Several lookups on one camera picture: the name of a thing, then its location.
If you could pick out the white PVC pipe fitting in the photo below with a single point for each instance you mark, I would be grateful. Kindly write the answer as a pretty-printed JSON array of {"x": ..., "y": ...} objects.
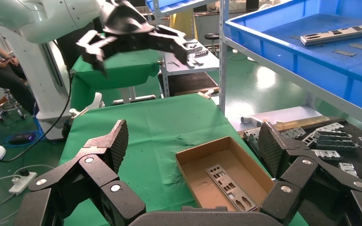
[{"x": 249, "y": 120}]

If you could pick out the brown cardboard box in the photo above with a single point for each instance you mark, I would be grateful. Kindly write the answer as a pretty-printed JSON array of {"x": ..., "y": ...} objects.
[{"x": 218, "y": 159}]

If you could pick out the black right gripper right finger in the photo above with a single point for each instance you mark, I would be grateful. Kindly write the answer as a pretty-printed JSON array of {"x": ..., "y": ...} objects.
[{"x": 296, "y": 174}]

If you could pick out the grey work table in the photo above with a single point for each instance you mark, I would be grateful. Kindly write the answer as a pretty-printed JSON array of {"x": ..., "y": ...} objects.
[{"x": 206, "y": 64}]

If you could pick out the chrome stool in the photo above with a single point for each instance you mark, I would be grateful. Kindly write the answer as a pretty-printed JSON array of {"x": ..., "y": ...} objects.
[{"x": 10, "y": 104}]

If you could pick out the black round stool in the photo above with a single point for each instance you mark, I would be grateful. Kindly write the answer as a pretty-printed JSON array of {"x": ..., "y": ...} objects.
[{"x": 212, "y": 36}]

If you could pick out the seated person in blue shirt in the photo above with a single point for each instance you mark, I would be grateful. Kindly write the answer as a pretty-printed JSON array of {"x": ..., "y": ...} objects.
[{"x": 0, "y": 78}]

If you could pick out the metal I/O shield plate stack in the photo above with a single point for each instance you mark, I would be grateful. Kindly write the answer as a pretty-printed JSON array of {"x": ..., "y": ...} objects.
[{"x": 340, "y": 35}]

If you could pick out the grey tape strip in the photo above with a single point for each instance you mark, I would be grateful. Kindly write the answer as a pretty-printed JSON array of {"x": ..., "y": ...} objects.
[
  {"x": 343, "y": 52},
  {"x": 360, "y": 46}
]

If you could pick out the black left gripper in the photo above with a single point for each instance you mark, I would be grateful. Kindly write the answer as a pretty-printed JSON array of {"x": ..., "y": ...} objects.
[{"x": 124, "y": 21}]

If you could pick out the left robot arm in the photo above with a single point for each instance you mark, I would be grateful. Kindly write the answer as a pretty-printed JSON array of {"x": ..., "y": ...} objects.
[{"x": 43, "y": 18}]

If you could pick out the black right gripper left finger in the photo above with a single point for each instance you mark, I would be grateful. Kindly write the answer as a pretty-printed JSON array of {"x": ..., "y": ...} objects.
[{"x": 96, "y": 174}]

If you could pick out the yellow sign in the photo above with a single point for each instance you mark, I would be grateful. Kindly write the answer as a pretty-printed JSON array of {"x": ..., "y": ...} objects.
[{"x": 181, "y": 23}]

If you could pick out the white power strip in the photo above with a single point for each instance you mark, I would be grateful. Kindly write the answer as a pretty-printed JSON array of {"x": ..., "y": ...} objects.
[{"x": 20, "y": 185}]

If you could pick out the blue tray on rack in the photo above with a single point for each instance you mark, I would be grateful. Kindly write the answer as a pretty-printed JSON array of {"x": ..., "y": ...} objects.
[{"x": 168, "y": 4}]

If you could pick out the white metal shelf board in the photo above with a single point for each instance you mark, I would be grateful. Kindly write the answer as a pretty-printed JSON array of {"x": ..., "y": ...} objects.
[{"x": 356, "y": 111}]

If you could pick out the dark grey metal bracket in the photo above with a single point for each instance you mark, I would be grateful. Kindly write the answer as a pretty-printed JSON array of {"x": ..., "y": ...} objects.
[{"x": 335, "y": 140}]

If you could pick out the silver ribbed metal bracket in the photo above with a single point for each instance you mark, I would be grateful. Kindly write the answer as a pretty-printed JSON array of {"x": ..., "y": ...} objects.
[{"x": 326, "y": 154}]

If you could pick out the silver perforated metal plate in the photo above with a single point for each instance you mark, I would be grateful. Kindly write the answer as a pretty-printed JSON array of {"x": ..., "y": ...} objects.
[
  {"x": 250, "y": 135},
  {"x": 293, "y": 132}
]

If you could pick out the white robot torso column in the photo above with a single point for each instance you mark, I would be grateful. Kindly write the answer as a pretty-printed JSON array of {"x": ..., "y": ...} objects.
[{"x": 46, "y": 93}]

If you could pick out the grey slotted shelf post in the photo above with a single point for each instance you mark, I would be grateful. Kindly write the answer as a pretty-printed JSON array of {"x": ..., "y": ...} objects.
[{"x": 224, "y": 62}]

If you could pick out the blue plastic tray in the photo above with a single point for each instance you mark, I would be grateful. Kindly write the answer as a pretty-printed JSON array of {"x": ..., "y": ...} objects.
[{"x": 324, "y": 71}]

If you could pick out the white low board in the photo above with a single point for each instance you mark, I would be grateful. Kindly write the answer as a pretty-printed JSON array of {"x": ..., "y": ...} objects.
[{"x": 287, "y": 113}]

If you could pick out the silver slotted metal strip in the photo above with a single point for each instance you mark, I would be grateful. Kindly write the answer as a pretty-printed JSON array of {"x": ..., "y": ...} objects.
[{"x": 332, "y": 127}]

